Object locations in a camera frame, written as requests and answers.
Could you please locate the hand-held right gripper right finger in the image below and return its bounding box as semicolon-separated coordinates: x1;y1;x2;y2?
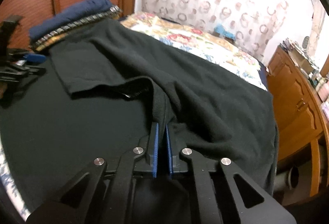
164;124;265;217

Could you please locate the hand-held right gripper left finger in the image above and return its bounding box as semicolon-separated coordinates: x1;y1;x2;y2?
26;121;161;219

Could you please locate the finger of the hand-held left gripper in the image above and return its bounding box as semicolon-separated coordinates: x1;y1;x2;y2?
8;49;47;64
0;63;47;84

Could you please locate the black printed t-shirt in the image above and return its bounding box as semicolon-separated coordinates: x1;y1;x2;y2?
0;19;279;224

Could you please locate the dark patterned folded garment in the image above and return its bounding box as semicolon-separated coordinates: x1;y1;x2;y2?
29;7;124;51

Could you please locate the navy folded garment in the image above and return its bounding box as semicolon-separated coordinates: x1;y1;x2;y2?
28;0;116;42

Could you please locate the blue floral bed cover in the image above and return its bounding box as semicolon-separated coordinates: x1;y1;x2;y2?
0;22;268;219

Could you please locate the red floral blanket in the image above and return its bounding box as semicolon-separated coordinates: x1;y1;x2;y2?
121;12;257;65

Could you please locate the wooden sideboard cabinet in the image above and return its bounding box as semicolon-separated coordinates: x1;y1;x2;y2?
266;46;329;199

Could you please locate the blue plastic bag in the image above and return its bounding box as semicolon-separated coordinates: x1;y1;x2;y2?
214;23;235;40

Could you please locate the floral fabric pile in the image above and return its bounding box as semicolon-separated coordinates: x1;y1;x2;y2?
280;38;304;60

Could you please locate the large flat cardboard box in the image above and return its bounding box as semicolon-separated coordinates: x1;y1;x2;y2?
298;56;319;73

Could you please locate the group of toiletry bottles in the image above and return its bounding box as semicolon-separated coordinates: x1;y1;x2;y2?
308;70;329;91

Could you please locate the beige tied curtain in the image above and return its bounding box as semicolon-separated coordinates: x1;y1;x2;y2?
307;1;327;60

